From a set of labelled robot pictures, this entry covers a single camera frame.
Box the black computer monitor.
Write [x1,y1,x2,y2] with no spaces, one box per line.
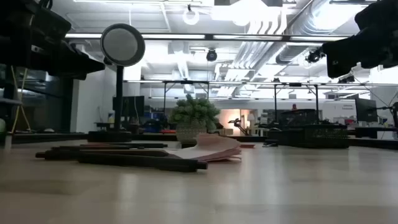
[355,98,379,123]
[112,95,146,118]

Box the white ceiling ring lamp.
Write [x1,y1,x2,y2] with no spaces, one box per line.
[182,4,200,26]

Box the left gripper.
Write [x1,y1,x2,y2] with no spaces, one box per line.
[0,0,106,81]

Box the yellow cable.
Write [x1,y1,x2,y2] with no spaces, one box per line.
[10,64,32,134]

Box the black mesh desk organizer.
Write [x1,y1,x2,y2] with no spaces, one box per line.
[267,108,349,149]

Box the green potted plant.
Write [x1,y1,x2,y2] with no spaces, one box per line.
[169,94,221,144]

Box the pink sticky notes pad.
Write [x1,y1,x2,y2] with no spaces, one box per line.
[165,133,243,163]

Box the black desk lamp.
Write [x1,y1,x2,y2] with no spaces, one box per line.
[88,23,146,143]

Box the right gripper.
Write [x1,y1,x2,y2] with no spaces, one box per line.
[322,24,398,78]

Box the black background rig frame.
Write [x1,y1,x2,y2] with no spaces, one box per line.
[162,80,210,116]
[272,82,320,124]

